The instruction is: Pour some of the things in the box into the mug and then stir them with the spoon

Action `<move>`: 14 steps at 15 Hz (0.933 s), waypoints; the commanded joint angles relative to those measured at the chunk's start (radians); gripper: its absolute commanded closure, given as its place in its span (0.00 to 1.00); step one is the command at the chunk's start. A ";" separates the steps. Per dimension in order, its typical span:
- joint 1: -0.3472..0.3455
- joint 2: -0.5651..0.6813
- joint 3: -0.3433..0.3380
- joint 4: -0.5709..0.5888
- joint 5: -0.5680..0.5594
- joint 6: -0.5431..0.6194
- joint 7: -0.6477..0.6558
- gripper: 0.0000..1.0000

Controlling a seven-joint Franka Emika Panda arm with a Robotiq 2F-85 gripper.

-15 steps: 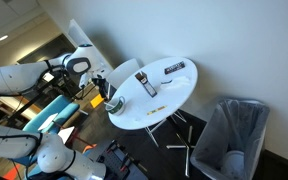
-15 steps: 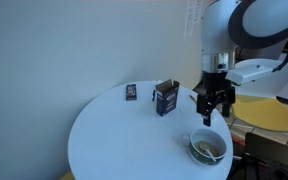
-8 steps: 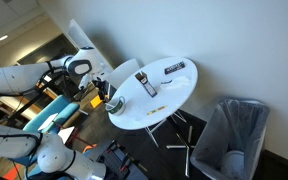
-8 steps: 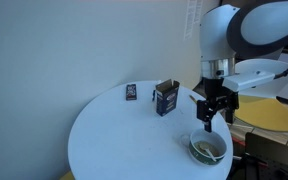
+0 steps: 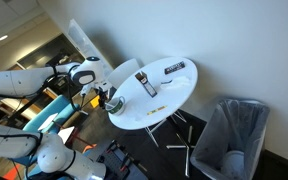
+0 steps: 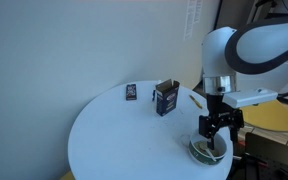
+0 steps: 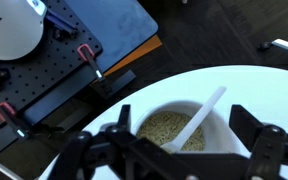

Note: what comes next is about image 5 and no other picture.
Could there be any white side table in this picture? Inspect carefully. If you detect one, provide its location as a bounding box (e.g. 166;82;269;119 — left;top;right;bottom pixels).
38;113;74;144

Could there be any black perforated workbench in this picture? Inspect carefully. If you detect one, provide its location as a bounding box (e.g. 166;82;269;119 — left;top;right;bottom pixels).
96;140;149;180

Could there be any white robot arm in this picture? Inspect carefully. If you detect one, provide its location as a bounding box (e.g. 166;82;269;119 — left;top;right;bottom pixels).
0;57;106;180

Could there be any blue pasta box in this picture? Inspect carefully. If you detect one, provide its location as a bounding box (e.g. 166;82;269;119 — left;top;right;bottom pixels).
135;71;157;97

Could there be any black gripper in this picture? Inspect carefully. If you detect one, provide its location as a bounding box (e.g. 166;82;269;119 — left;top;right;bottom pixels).
98;90;107;104

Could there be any round white table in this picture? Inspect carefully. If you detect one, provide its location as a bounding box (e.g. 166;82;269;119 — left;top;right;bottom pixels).
109;57;198;130

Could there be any blue sofa chair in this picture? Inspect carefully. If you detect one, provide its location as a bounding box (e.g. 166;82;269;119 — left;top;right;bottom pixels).
5;94;81;166

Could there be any yellow crayon marker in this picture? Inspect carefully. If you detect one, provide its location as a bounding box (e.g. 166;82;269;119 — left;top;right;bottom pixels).
147;106;167;115

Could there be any crumpled clear plastic wrap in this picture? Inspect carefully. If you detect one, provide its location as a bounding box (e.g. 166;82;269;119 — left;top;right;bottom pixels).
160;76;190;89

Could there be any trash bin with liner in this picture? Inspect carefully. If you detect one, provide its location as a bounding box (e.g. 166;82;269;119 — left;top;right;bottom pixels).
190;98;270;180

